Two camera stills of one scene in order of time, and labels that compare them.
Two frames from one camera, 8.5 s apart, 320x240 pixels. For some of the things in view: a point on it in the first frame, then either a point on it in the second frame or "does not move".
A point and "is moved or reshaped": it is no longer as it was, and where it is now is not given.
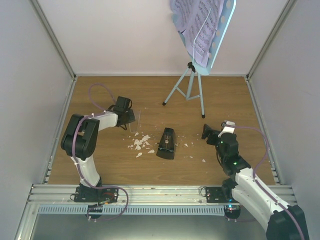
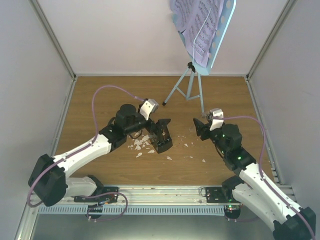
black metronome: (167, 144) → (160, 136)
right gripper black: (206, 133) → (202, 129)
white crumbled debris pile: (137, 143) does not move
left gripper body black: (129, 118) → (151, 127)
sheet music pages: (198, 20) does not move
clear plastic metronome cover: (133, 126) is moved or reshaped
